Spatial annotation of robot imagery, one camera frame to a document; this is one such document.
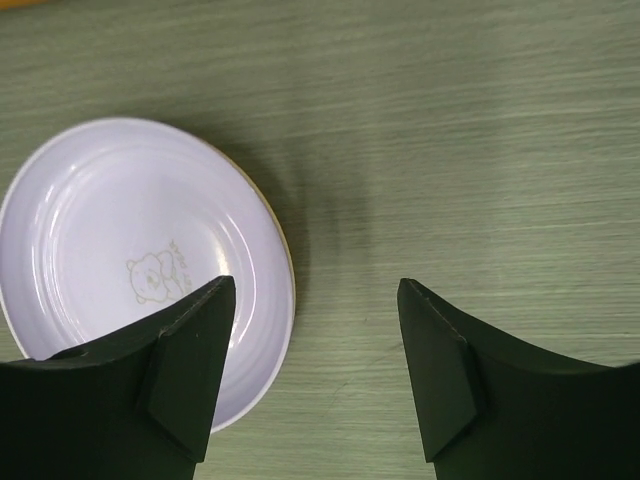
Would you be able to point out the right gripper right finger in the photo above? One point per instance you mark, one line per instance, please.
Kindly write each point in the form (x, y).
(492, 406)

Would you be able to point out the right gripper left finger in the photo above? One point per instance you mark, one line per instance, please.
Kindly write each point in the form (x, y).
(137, 403)

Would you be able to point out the purple plate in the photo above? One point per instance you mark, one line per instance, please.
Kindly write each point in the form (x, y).
(115, 219)

